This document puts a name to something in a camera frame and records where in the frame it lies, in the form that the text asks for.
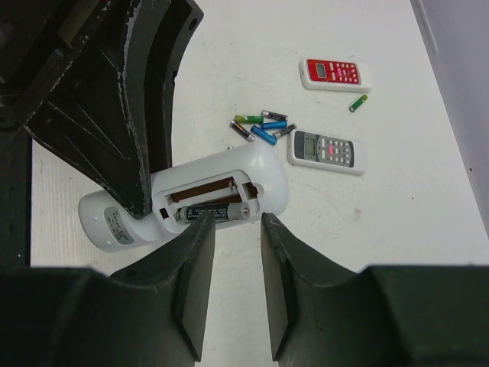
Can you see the white remote back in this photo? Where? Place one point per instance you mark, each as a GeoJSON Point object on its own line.
{"type": "Point", "coordinates": [251, 176]}

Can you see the green white battery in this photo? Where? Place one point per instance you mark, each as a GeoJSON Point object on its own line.
{"type": "Point", "coordinates": [250, 119]}

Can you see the red and white remote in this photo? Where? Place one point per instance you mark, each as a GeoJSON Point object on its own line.
{"type": "Point", "coordinates": [335, 75]}

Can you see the black battery upper left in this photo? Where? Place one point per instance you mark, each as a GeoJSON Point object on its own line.
{"type": "Point", "coordinates": [274, 116]}

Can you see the blue battery upright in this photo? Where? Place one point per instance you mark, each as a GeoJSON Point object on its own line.
{"type": "Point", "coordinates": [274, 125]}

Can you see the green battery near red remote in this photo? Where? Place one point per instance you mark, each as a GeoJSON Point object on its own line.
{"type": "Point", "coordinates": [358, 102]}

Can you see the black battery beside remote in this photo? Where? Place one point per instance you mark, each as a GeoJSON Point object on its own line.
{"type": "Point", "coordinates": [284, 131]}

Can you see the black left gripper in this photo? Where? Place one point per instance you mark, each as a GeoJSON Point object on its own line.
{"type": "Point", "coordinates": [93, 82]}

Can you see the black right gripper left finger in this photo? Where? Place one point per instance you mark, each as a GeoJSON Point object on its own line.
{"type": "Point", "coordinates": [151, 313]}

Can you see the blue battery slanted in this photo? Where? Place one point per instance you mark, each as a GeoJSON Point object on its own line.
{"type": "Point", "coordinates": [270, 139]}

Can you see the black battery bottom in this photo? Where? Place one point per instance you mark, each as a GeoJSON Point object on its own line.
{"type": "Point", "coordinates": [222, 212]}

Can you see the grey and white remote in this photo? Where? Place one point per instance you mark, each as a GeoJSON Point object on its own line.
{"type": "Point", "coordinates": [328, 153]}

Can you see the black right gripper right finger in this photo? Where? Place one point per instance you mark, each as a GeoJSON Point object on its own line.
{"type": "Point", "coordinates": [322, 314]}

